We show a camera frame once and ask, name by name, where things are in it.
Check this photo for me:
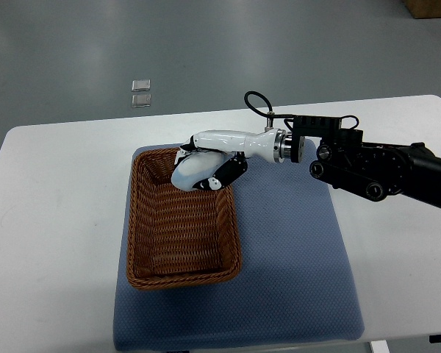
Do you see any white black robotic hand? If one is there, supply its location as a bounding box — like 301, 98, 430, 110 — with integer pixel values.
179, 128, 291, 190

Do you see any light blue plush toy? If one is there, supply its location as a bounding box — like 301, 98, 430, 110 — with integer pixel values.
171, 150, 227, 191

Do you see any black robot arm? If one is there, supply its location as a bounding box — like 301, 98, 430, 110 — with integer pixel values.
281, 115, 441, 209

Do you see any brown wicker basket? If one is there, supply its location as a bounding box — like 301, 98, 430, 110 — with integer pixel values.
126, 148, 243, 290

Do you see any blue quilted mat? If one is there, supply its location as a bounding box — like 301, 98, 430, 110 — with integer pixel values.
113, 140, 365, 352

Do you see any upper metal floor plate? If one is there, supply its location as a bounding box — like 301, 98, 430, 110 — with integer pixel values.
131, 79, 151, 92

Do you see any brown cardboard box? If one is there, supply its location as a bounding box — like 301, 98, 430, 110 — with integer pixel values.
404, 0, 441, 19

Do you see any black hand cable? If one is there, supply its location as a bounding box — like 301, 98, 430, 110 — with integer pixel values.
243, 90, 359, 132

